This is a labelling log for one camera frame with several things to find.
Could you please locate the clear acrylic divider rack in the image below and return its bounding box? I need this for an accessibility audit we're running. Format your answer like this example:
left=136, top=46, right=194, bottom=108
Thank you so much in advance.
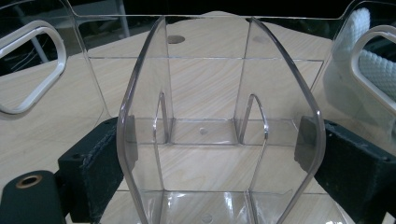
left=0, top=0, right=396, bottom=224

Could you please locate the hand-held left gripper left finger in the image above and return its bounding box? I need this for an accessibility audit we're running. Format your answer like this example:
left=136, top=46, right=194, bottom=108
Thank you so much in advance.
left=57, top=116, right=138, bottom=223

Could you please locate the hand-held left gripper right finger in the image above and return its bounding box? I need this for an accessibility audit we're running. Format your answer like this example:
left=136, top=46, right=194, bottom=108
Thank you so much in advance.
left=293, top=115, right=396, bottom=223

